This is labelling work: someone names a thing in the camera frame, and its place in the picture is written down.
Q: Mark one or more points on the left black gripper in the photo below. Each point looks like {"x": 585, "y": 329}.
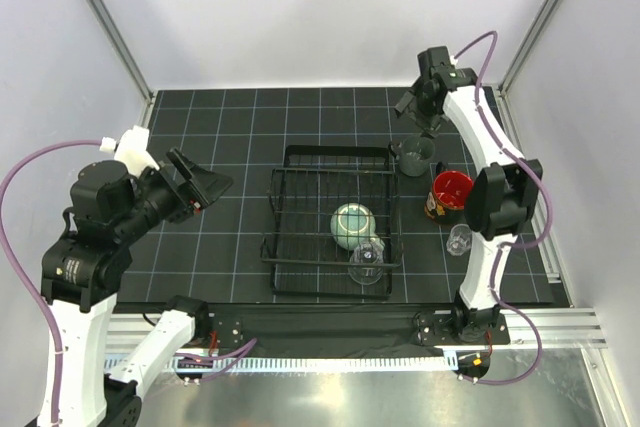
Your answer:
{"x": 202, "y": 189}

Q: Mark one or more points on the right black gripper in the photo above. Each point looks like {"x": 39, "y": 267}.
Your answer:
{"x": 436, "y": 120}

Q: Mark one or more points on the dark green ceramic mug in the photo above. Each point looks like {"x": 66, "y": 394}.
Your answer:
{"x": 413, "y": 154}

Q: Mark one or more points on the teal speckled ceramic mug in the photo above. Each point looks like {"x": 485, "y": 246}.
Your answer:
{"x": 351, "y": 224}

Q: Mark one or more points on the large clear plastic cup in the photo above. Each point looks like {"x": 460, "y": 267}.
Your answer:
{"x": 365, "y": 263}

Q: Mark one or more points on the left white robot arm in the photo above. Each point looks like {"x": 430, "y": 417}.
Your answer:
{"x": 113, "y": 207}

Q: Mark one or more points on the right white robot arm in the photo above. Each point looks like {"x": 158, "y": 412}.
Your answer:
{"x": 503, "y": 196}

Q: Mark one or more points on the black red skull mug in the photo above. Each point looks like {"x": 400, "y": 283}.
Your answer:
{"x": 445, "y": 201}

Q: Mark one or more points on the small clear glass cup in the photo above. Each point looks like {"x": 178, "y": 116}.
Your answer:
{"x": 460, "y": 240}

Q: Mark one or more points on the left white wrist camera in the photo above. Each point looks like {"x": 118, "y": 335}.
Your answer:
{"x": 131, "y": 150}

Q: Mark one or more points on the right aluminium frame post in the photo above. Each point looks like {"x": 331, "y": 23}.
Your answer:
{"x": 533, "y": 35}

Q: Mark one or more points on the aluminium frame post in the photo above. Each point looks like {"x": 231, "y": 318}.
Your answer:
{"x": 106, "y": 21}
{"x": 533, "y": 35}

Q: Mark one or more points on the black wire dish rack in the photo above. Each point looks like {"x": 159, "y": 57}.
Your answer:
{"x": 304, "y": 192}

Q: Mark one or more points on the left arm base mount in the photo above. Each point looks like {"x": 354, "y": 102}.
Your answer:
{"x": 185, "y": 320}

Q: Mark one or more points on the aluminium front rail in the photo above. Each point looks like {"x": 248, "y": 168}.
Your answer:
{"x": 558, "y": 328}

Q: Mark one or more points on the white slotted cable duct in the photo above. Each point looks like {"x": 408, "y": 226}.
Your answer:
{"x": 248, "y": 365}

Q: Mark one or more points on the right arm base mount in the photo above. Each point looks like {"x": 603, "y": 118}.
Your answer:
{"x": 468, "y": 350}

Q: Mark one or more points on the left aluminium frame post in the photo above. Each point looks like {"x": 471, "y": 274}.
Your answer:
{"x": 106, "y": 21}

